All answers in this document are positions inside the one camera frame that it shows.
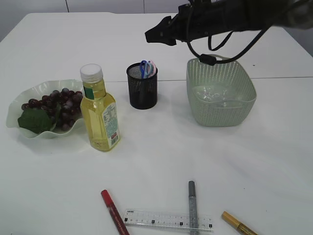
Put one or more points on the blue safety scissors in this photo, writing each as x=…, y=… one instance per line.
x=145, y=69

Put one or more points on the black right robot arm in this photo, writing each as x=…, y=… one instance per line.
x=250, y=15

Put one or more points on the clear plastic sheet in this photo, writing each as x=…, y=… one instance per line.
x=218, y=95

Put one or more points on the silver glitter marker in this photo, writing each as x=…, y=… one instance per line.
x=193, y=213

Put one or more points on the gold marker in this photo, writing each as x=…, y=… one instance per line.
x=237, y=225

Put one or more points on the black mesh pen cup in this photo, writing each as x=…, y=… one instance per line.
x=142, y=91

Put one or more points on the purple artificial grape bunch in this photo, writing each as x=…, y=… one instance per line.
x=56, y=111

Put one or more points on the pink safety scissors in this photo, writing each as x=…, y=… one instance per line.
x=151, y=68

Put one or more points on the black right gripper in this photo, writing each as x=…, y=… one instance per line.
x=194, y=20

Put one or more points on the yellow tea bottle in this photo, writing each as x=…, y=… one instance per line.
x=98, y=109

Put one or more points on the pale green wavy plate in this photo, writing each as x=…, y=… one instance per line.
x=36, y=92

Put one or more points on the clear plastic ruler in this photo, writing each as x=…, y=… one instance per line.
x=168, y=221

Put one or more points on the green woven plastic basket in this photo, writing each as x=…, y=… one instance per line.
x=231, y=74

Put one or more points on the red marker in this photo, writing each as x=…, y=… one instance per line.
x=114, y=213

